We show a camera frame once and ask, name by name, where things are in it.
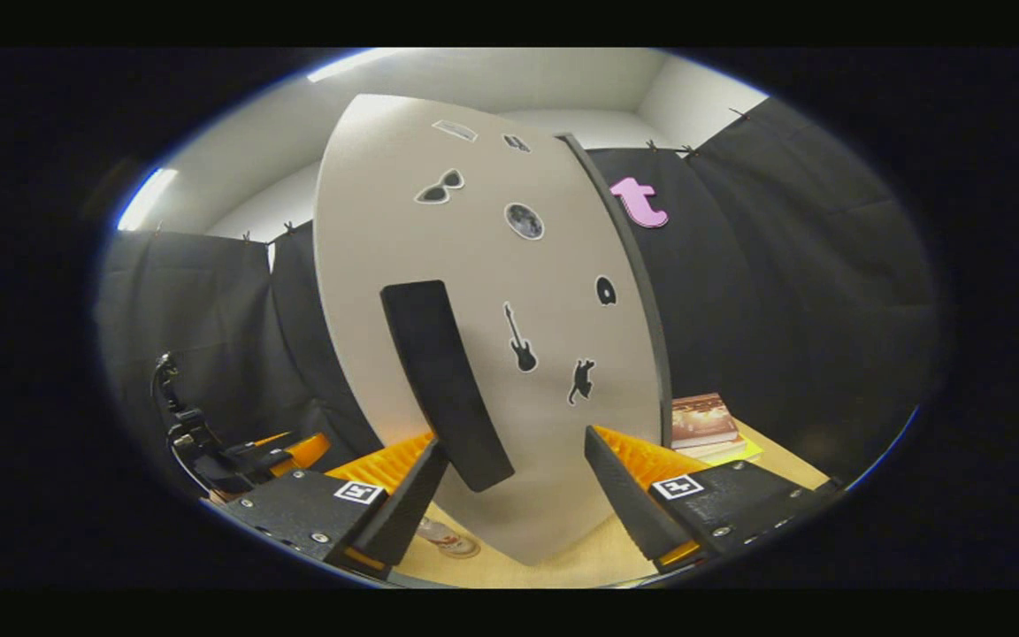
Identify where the grey cabinet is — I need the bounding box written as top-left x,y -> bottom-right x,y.
558,133 -> 674,426

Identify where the white cabinet door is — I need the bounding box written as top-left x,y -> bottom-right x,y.
313,93 -> 665,567

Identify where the brown cover book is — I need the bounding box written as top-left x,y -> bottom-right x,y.
670,394 -> 745,457

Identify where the rectangular ceiling light panel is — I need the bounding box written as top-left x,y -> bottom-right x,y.
306,47 -> 404,83

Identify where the clear bottle with red label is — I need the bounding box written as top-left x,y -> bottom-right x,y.
415,516 -> 475,554

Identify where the long ceiling light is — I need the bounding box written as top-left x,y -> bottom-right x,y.
116,166 -> 179,233

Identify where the yellow book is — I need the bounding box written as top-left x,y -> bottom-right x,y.
695,438 -> 765,467

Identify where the black door handle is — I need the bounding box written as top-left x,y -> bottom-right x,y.
380,280 -> 517,494

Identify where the black backdrop cloth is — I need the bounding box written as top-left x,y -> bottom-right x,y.
94,96 -> 939,487

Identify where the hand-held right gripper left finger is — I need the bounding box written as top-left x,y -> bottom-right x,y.
225,431 -> 451,580

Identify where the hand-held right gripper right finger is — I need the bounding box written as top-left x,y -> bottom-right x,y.
584,425 -> 838,572

